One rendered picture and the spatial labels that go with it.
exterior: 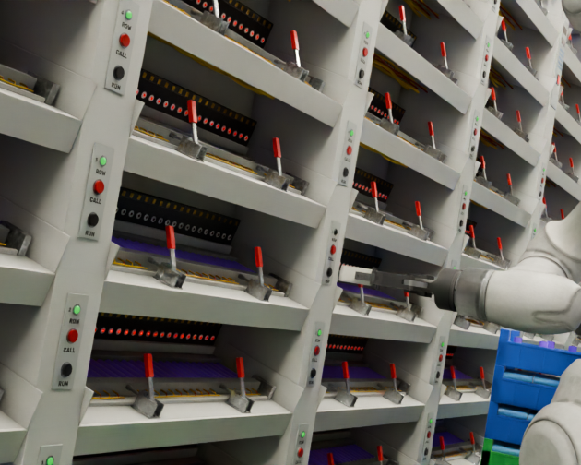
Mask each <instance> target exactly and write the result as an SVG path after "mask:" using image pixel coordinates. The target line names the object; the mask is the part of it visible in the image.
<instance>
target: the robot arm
mask: <svg viewBox="0 0 581 465"><path fill-rule="evenodd" d="M561 2H562V8H563V12H564V14H565V15H566V17H567V19H568V21H569V22H570V24H571V25H572V26H573V28H574V29H576V30H578V31H579V33H580V36H581V0H561ZM434 278H435V277H434V276H430V275H424V274H421V275H415V274H407V275H399V274H393V273H386V272H379V271H377V268H374V267H373V269H368V268H355V267H349V266H343V265H342V266H341V269H340V274H339V281H345V282H351V283H357V284H362V285H369V286H375V289H376V290H380V286H384V287H385V288H387V287H389V288H396V289H401V290H404V292H409V293H414V294H417V295H419V296H424V297H429V298H432V295H434V302H435V305H436V306H437V308H439V309H442V310H447V311H453V312H457V313H458V314H459V315H460V316H468V317H471V318H473V319H479V320H482V321H490V322H493V323H496V324H499V325H500V326H502V327H504V328H510V329H513V330H518V331H523V332H529V333H538V334H562V333H568V332H572V331H574V330H576V329H577V328H578V327H579V325H580V324H581V287H580V286H579V285H577V284H578V283H579V282H580V281H581V201H580V202H579V203H578V205H577V206H576V207H575V208H574V210H573V211H572V212H571V213H570V214H569V215H568V216H567V217H566V218H565V219H563V220H562V221H550V222H548V224H547V225H546V226H545V227H544V228H543V229H542V230H541V231H540V232H539V233H538V234H537V235H536V236H535V237H534V238H533V239H532V240H531V241H530V243H529V244H528V246H527V248H526V250H525V252H524V253H523V255H522V256H521V257H520V258H519V260H518V262H517V265H516V266H514V267H511V268H509V269H508V270H507V271H495V270H493V269H482V268H465V269H464V270H460V269H453V268H443V269H442V270H441V271H440V272H439V274H438V277H437V279H436V280H434ZM519 465H581V359H576V360H575V361H574V362H573V363H571V364H570V365H569V366H568V367H567V368H566V369H565V371H564V372H563V373H562V374H561V378H560V383H559V385H558V387H557V389H556V391H555V393H554V396H553V398H552V400H551V404H549V405H547V406H545V407H543V408H542V409H541V410H540V411H539V412H538V413H537V414H536V416H535V417H534V418H533V419H532V421H531V422H530V424H529V425H528V428H527V429H526V431H525V433H524V435H523V439H522V443H521V448H520V452H519Z"/></svg>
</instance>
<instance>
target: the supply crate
mask: <svg viewBox="0 0 581 465"><path fill-rule="evenodd" d="M510 332H511V335H510ZM516 336H518V337H520V331H515V330H510V329H504V328H501V331H500V337H499V342H498V349H497V355H496V361H495V364H496V365H501V366H507V367H512V368H517V369H523V370H528V371H533V372H539V373H543V374H549V375H554V376H561V374H562V373H563V372H564V371H565V369H566V368H567V367H568V366H569V365H570V364H571V363H573V362H574V361H575V360H576V359H581V352H569V351H568V350H562V349H556V348H554V349H551V348H545V347H540V346H539V345H534V344H528V343H523V342H522V343H517V342H514V337H516ZM509 339H510V340H509Z"/></svg>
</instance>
